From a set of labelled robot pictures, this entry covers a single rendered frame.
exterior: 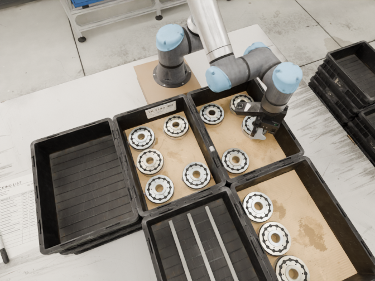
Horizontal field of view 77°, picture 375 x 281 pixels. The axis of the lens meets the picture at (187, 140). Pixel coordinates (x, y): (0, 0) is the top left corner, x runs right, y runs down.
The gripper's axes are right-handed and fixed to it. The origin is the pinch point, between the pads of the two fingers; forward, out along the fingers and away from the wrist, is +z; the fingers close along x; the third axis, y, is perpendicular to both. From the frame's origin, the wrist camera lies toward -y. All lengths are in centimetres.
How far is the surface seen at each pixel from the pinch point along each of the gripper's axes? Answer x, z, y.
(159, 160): -25.9, -0.8, -28.6
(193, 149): -15.6, 2.0, -18.9
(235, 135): -3.0, 2.0, -5.7
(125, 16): 121, 72, -149
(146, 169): -31.1, -0.8, -31.2
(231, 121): 2.5, 2.0, -9.2
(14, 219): -67, 15, -76
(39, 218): -60, -8, -52
